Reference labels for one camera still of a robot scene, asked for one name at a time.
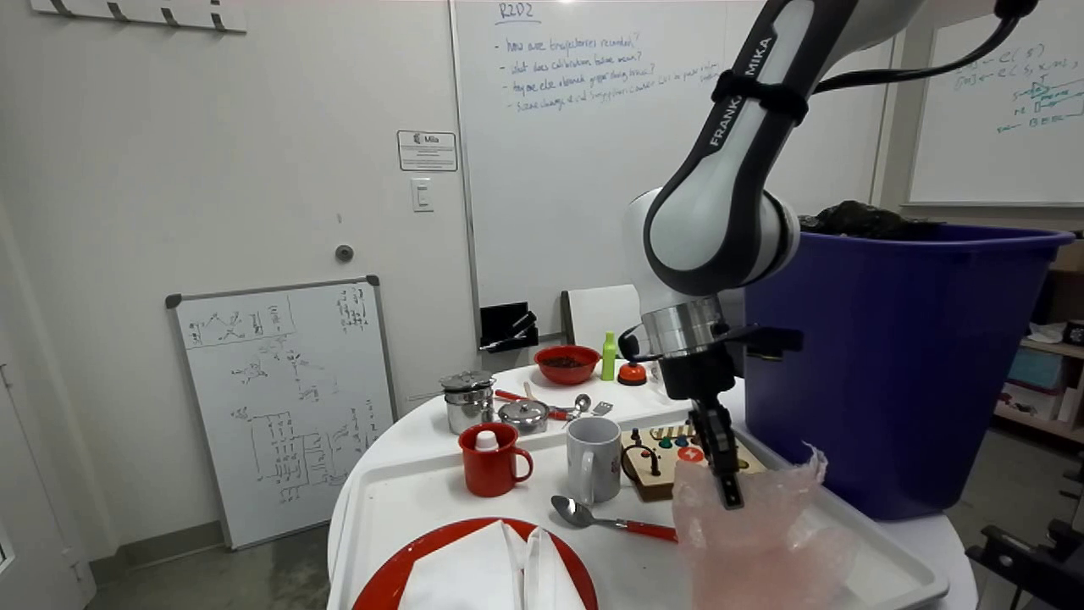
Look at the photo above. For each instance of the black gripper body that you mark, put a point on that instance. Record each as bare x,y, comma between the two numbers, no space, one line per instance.
698,378

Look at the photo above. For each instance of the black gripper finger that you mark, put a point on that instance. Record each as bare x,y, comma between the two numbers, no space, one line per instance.
714,446
732,451

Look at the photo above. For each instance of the clear plastic container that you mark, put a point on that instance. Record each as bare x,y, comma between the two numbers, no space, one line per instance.
757,544

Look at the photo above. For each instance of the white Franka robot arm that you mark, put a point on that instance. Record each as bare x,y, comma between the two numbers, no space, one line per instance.
714,224

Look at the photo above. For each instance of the blue plastic trash bin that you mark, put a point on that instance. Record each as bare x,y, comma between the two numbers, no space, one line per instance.
901,359

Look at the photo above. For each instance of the black garbage bag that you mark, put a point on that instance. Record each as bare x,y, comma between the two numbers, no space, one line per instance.
869,221

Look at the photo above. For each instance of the wooden puzzle board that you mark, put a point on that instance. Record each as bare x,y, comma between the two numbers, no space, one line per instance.
650,474

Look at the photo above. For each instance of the small green bottle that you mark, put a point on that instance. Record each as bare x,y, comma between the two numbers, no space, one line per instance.
610,359

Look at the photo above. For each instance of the white rectangular panel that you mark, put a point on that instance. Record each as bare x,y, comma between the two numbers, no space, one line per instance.
604,317

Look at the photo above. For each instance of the red bowl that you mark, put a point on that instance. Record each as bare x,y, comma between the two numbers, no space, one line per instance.
564,363

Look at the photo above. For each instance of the small metal strainer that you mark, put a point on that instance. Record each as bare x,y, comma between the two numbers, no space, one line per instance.
523,415

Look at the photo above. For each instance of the black box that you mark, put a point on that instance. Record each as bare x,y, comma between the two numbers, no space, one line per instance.
510,325

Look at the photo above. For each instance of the red enamel mug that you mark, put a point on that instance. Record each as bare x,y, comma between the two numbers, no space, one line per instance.
493,471

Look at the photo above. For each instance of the small white bottle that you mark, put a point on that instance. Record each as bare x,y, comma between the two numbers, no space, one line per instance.
485,441

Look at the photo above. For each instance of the small metal pot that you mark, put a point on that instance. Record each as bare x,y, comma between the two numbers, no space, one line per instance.
464,405

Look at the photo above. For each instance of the white folded napkin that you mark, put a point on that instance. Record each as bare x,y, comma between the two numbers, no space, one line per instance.
461,578

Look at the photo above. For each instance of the white plastic tray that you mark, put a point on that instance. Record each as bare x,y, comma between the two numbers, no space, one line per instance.
418,495

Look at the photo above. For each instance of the wooden storage shelf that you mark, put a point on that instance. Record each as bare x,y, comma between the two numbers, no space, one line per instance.
1037,382

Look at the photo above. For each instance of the black metal stand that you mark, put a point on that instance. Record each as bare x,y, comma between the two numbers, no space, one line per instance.
1036,562

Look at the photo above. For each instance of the red round plate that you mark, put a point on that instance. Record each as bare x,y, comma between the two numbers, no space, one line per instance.
392,581

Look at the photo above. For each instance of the leaning framed whiteboard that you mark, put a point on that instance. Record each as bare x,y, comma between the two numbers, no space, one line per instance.
284,416

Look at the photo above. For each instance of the white coat hook rack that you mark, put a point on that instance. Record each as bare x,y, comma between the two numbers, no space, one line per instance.
137,15

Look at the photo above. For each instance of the large wall whiteboard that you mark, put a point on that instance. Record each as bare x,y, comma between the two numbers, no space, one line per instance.
564,171

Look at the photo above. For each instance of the white light switch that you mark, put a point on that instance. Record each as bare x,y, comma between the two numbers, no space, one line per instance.
420,194

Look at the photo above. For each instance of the white wall sign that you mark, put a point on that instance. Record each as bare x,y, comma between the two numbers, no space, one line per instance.
429,151

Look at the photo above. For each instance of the round grey wall stopper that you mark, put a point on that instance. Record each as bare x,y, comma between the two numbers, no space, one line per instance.
345,253

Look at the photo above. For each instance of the wall whiteboard with green writing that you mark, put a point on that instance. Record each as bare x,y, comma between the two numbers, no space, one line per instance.
1004,146

